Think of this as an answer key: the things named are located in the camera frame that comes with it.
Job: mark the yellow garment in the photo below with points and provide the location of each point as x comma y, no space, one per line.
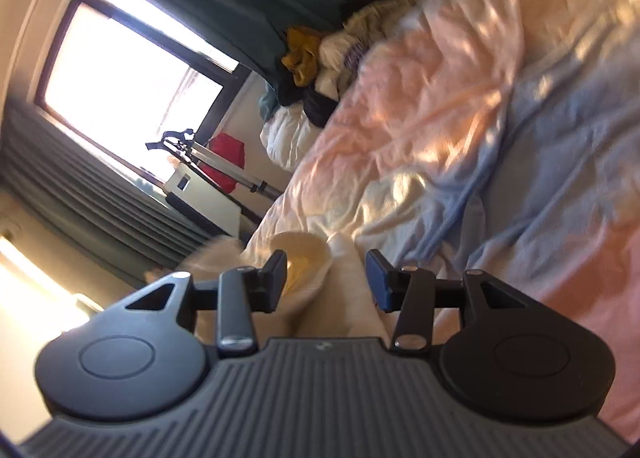
302,55

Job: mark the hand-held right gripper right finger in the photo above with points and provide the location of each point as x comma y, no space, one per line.
377,283

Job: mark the white quilt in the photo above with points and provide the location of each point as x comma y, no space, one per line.
285,138

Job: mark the red bag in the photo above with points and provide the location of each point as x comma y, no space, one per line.
227,158

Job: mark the pink and blue duvet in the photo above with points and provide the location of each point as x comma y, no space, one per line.
500,138

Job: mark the silver tripod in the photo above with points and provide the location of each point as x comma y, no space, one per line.
220,163

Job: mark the white appliance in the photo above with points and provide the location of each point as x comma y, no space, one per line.
200,195

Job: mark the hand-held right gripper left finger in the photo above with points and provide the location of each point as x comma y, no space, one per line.
280,280

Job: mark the window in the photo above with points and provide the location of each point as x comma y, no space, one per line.
115,68

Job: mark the white garment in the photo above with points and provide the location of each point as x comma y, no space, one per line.
340,288

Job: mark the pile of clothes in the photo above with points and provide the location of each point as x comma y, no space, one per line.
340,48

